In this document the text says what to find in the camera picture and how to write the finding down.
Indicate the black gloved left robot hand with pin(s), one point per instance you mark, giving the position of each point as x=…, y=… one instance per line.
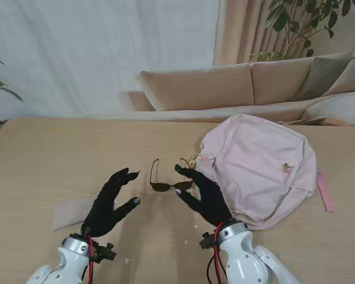
x=103, y=207

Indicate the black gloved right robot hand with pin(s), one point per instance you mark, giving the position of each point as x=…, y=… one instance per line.
x=210, y=201

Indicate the beige soft glasses pouch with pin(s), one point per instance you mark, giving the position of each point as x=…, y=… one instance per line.
x=68, y=213

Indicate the dark brown sunglasses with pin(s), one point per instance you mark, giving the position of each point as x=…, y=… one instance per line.
x=161, y=187

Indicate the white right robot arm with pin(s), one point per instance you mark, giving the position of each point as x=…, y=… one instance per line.
x=239, y=245

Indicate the pale pink backpack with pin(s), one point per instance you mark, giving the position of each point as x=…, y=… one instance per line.
x=254, y=165

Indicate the beige sofa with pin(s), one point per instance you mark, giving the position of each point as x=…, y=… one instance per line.
x=201, y=88

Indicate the brown cardboard piece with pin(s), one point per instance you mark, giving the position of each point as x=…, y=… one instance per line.
x=307, y=120

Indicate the white sofa cushion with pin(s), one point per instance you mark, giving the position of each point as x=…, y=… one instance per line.
x=340, y=106

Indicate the small green houseplant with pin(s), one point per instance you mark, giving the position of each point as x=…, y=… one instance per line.
x=0, y=83

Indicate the white sheer curtain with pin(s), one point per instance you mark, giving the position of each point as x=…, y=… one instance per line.
x=106, y=44

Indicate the grey sofa cushion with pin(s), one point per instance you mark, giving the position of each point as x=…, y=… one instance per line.
x=319, y=77

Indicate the beige pleated curtain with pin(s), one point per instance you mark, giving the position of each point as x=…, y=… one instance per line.
x=242, y=35

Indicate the tall green leafy plant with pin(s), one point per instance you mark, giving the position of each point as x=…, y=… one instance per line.
x=279, y=20

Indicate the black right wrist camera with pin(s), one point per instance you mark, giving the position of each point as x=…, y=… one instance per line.
x=207, y=242

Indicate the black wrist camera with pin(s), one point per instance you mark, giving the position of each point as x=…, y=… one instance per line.
x=105, y=254
x=207, y=242

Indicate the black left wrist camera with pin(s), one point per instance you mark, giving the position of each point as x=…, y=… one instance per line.
x=105, y=254

